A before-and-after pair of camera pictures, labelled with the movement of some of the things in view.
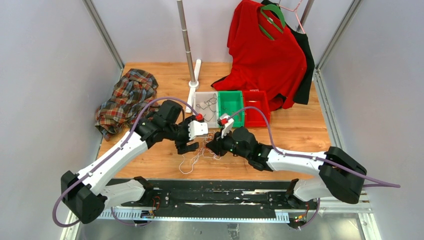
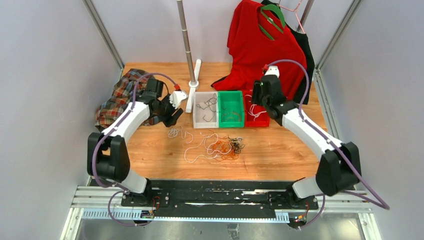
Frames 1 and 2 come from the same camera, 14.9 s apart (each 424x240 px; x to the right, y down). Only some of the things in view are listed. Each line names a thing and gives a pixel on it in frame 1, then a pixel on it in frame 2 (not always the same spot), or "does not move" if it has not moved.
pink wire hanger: (294, 10) does not move
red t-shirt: (262, 58) does not move
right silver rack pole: (299, 28) does not move
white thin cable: (206, 153) -> (251, 112)
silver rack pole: (180, 6) does not move
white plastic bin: (206, 103) does not move
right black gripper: (218, 147) -> (255, 91)
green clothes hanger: (278, 10) does not move
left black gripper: (185, 124) -> (173, 119)
